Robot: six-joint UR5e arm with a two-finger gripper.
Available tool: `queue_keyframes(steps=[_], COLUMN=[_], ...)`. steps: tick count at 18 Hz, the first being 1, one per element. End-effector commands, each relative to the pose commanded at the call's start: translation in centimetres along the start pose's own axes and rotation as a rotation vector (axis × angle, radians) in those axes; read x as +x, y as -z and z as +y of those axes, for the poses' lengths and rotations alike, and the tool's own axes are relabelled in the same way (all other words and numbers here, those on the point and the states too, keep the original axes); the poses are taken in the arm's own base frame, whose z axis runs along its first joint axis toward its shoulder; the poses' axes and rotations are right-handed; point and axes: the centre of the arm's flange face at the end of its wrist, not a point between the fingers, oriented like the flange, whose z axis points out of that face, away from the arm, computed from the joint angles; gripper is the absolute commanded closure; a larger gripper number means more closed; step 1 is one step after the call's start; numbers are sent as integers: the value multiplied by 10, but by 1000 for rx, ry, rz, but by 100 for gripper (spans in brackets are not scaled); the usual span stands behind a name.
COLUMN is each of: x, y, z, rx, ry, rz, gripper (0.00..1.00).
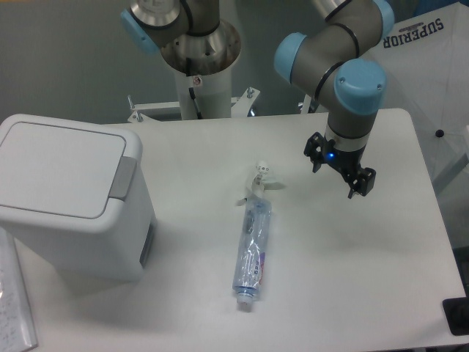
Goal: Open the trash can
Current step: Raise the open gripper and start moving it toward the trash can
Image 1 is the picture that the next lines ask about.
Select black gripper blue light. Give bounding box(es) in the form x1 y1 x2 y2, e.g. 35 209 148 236
303 132 376 199

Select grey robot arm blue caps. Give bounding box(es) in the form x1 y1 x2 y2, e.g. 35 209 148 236
120 1 394 196

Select white trash can body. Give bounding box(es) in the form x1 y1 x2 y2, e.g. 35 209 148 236
1 114 156 281

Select white trash can lid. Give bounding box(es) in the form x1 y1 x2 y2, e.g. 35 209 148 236
1 121 135 219

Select small white skeleton toy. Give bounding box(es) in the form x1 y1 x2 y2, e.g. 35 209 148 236
235 160 286 206

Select white umbrella with lettering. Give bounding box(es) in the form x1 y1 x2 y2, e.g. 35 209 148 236
365 2 468 180

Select clear plastic water bottle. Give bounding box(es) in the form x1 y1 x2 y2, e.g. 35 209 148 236
232 195 272 312

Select black device at edge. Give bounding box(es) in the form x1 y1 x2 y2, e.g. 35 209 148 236
443 297 468 336

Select white metal mounting frame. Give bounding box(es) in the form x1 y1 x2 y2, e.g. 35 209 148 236
127 87 260 123

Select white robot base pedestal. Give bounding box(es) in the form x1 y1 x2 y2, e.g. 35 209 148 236
160 20 241 102

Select black cable on pedestal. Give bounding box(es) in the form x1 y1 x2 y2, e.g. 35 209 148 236
185 58 204 120

